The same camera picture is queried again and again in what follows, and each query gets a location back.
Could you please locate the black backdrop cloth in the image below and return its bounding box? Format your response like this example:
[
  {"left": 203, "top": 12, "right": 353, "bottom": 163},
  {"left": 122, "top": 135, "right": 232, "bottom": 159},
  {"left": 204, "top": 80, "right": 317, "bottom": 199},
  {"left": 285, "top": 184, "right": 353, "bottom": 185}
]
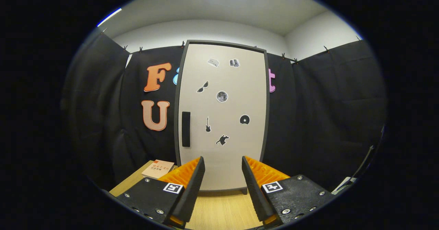
[{"left": 62, "top": 31, "right": 388, "bottom": 193}]

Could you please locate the dark grey shoe cabinet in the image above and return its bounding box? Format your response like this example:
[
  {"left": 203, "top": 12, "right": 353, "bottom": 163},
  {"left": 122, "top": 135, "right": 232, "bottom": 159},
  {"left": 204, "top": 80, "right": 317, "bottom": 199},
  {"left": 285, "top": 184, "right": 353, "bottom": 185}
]
[{"left": 174, "top": 40, "right": 270, "bottom": 195}]

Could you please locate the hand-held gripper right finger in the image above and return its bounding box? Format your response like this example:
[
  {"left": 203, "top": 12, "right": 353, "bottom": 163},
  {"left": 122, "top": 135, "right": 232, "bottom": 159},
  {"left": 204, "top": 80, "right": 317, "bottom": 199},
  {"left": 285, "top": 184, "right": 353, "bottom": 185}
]
[{"left": 242, "top": 155, "right": 336, "bottom": 226}]

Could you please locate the narrow ceiling light strip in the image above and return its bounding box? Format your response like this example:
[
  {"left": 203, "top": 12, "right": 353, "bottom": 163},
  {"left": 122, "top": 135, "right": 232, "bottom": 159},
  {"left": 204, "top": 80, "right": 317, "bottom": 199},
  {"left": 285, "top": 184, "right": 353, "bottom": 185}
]
[{"left": 97, "top": 8, "right": 122, "bottom": 27}]

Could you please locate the beige orange cover book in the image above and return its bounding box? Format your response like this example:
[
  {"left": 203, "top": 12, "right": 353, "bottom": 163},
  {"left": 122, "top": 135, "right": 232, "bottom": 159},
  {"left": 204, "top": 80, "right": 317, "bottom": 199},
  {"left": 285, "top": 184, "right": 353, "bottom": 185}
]
[{"left": 141, "top": 159, "right": 175, "bottom": 180}]

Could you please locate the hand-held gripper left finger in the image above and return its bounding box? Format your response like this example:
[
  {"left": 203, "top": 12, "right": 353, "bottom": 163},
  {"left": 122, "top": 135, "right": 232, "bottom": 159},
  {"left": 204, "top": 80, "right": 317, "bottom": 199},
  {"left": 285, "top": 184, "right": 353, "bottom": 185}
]
[{"left": 116, "top": 156, "right": 205, "bottom": 228}]

